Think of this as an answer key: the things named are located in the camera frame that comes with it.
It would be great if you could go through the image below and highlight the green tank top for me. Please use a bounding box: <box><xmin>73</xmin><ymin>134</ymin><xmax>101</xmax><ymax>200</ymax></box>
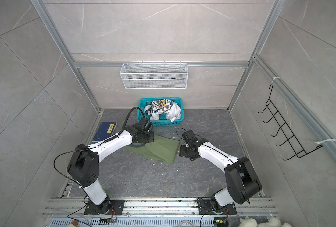
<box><xmin>124</xmin><ymin>135</ymin><xmax>180</xmax><ymax>164</ymax></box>

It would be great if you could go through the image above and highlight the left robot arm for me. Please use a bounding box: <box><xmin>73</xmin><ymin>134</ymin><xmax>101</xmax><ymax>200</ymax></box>
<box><xmin>67</xmin><ymin>126</ymin><xmax>154</xmax><ymax>214</ymax></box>

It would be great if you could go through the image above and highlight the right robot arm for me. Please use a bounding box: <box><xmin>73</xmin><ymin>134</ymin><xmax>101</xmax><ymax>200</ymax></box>
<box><xmin>179</xmin><ymin>139</ymin><xmax>262</xmax><ymax>210</ymax></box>

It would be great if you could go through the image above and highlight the white patterned tank top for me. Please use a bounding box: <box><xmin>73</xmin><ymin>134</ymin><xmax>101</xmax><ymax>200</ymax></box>
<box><xmin>144</xmin><ymin>99</ymin><xmax>181</xmax><ymax>122</ymax></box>

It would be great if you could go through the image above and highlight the teal plastic basket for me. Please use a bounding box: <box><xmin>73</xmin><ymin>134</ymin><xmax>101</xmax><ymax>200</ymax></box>
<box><xmin>137</xmin><ymin>97</ymin><xmax>184</xmax><ymax>127</ymax></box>

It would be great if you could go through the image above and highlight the blue book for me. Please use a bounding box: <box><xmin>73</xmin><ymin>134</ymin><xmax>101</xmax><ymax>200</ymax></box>
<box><xmin>92</xmin><ymin>122</ymin><xmax>117</xmax><ymax>143</ymax></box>

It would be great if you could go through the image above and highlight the white plush toy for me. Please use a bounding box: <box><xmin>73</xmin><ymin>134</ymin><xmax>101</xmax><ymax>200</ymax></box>
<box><xmin>238</xmin><ymin>216</ymin><xmax>293</xmax><ymax>227</ymax></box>

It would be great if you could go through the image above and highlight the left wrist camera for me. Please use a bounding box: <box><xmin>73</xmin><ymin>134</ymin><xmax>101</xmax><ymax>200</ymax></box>
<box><xmin>138</xmin><ymin>118</ymin><xmax>153</xmax><ymax>133</ymax></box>

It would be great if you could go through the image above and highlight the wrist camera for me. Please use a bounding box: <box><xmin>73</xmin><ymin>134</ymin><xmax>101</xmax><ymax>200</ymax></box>
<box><xmin>138</xmin><ymin>118</ymin><xmax>153</xmax><ymax>133</ymax></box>
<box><xmin>182</xmin><ymin>130</ymin><xmax>198</xmax><ymax>145</ymax></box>

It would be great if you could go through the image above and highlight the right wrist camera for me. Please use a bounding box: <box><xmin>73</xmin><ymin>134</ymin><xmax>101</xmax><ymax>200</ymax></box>
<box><xmin>182</xmin><ymin>130</ymin><xmax>198</xmax><ymax>145</ymax></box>

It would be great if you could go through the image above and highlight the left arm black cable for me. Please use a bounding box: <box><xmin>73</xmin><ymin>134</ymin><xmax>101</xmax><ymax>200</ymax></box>
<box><xmin>119</xmin><ymin>106</ymin><xmax>146</xmax><ymax>134</ymax></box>

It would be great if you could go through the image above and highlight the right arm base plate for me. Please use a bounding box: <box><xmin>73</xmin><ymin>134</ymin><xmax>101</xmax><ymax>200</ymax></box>
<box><xmin>196</xmin><ymin>198</ymin><xmax>237</xmax><ymax>215</ymax></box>

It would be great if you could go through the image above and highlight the white wire mesh shelf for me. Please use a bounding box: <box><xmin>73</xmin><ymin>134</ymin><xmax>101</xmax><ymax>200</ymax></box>
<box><xmin>120</xmin><ymin>63</ymin><xmax>189</xmax><ymax>89</ymax></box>

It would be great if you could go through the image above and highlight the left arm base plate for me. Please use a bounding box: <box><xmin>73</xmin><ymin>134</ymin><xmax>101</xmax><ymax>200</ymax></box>
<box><xmin>84</xmin><ymin>200</ymin><xmax>125</xmax><ymax>215</ymax></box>

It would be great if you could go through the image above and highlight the black wire hook rack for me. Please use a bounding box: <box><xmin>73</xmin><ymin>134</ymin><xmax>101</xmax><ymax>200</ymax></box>
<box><xmin>258</xmin><ymin>84</ymin><xmax>324</xmax><ymax>161</ymax></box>

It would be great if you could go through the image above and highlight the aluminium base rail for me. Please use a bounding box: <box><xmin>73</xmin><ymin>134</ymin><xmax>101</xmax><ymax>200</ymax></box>
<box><xmin>42</xmin><ymin>197</ymin><xmax>278</xmax><ymax>218</ymax></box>

